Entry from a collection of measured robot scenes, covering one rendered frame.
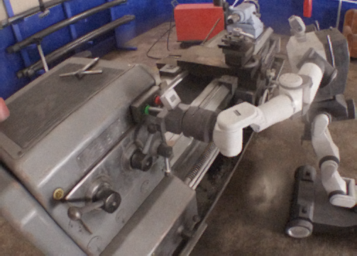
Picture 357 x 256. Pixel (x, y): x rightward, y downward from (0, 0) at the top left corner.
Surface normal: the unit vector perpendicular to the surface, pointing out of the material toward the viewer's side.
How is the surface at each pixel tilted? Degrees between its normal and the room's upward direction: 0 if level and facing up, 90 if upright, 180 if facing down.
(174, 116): 0
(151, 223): 32
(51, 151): 45
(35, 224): 90
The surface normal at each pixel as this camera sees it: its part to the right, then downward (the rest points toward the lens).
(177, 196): 0.37, -0.54
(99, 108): 0.53, -0.39
